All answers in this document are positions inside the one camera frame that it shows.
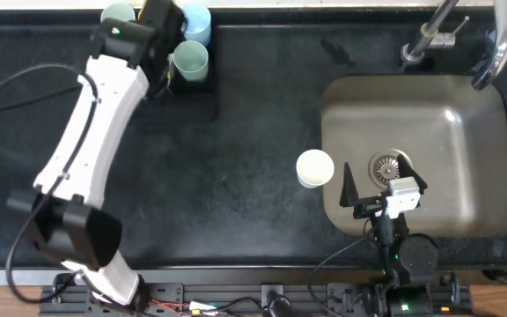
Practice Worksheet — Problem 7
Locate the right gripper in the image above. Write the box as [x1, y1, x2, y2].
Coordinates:
[339, 153, 430, 220]

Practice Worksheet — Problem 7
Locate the blue cup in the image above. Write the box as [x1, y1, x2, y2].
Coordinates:
[178, 3, 213, 48]

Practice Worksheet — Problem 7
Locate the black tray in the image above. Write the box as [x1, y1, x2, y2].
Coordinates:
[99, 12, 219, 123]

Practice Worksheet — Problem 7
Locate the steel tap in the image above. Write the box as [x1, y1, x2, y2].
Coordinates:
[399, 0, 507, 92]

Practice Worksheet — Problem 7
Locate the green cup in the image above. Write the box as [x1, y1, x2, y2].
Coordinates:
[100, 3, 136, 26]
[169, 41, 210, 84]

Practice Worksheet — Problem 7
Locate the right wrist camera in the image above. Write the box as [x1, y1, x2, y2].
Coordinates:
[383, 175, 422, 220]

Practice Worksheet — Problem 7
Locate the steel sink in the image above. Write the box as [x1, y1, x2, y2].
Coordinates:
[320, 73, 507, 239]

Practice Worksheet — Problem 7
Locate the white cup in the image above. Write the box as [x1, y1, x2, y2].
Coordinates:
[295, 149, 336, 190]

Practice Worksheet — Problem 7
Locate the mounting rail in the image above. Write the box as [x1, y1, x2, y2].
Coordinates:
[40, 271, 474, 317]

